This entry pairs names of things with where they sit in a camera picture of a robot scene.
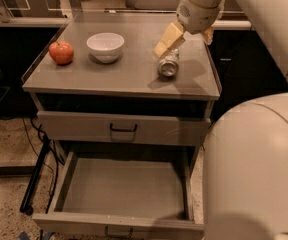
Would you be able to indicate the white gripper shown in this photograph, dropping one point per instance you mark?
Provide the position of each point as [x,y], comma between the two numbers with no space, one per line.
[199,17]

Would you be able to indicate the silver green 7up can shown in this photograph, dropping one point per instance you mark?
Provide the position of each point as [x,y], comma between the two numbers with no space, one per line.
[169,65]

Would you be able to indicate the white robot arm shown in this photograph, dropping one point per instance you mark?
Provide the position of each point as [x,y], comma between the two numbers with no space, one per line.
[245,167]

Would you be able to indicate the grey drawer cabinet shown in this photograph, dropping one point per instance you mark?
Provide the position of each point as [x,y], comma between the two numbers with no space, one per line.
[130,85]

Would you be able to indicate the grey top drawer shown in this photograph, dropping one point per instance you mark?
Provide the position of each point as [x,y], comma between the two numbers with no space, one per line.
[138,129]

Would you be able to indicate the open grey middle drawer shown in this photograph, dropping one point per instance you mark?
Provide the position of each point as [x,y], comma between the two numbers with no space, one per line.
[146,196]

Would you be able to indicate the white ceramic bowl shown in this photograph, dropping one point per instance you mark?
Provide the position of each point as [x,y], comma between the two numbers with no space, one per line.
[105,47]

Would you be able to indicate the red apple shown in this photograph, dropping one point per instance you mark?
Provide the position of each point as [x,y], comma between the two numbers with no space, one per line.
[61,52]

